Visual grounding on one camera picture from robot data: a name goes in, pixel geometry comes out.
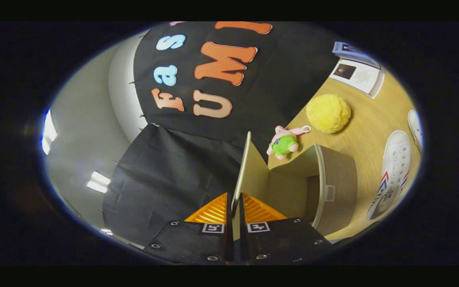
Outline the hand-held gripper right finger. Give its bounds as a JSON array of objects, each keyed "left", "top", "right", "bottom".
[{"left": 238, "top": 193, "right": 333, "bottom": 265}]

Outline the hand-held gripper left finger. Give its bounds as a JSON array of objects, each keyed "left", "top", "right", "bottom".
[{"left": 144, "top": 193, "right": 234, "bottom": 265}]

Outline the beige fabric storage box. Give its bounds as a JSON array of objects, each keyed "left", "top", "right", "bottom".
[{"left": 231, "top": 132, "right": 359, "bottom": 242}]

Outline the white canvas shoe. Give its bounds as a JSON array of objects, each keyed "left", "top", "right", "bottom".
[
  {"left": 366, "top": 130, "right": 412, "bottom": 221},
  {"left": 408, "top": 110, "right": 424, "bottom": 154}
]

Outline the pink and green plush toy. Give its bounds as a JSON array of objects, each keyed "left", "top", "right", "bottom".
[{"left": 267, "top": 125, "right": 312, "bottom": 161}]

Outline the yellow round plush cushion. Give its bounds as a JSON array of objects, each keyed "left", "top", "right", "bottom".
[{"left": 306, "top": 94, "right": 351, "bottom": 134}]

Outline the white book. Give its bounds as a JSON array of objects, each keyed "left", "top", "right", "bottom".
[{"left": 329, "top": 59, "right": 385, "bottom": 99}]

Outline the blue book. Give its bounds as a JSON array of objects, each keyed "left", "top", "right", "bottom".
[{"left": 332, "top": 41, "right": 381, "bottom": 70}]

